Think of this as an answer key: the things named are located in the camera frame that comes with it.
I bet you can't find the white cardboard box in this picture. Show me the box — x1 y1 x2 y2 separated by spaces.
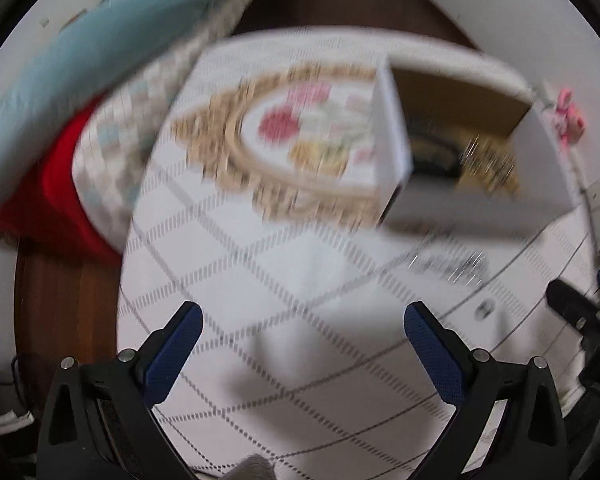
372 53 577 236

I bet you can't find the light blue quilt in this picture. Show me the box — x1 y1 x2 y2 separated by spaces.
0 0 219 206

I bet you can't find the gold bead bracelet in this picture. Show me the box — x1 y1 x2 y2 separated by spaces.
454 134 524 198

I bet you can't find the silver chain bracelet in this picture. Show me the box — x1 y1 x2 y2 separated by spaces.
409 249 489 286

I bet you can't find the pink panther plush toy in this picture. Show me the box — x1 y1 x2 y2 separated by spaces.
552 88 586 145

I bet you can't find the black smartwatch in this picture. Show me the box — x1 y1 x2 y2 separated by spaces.
408 131 463 181

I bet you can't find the checkered bed sheet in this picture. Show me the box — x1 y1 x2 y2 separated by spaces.
71 0 252 262

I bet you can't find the red blanket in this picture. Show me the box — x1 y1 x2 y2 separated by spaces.
0 98 122 266

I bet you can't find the white patterned tablecloth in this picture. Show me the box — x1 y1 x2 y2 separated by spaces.
118 27 595 479

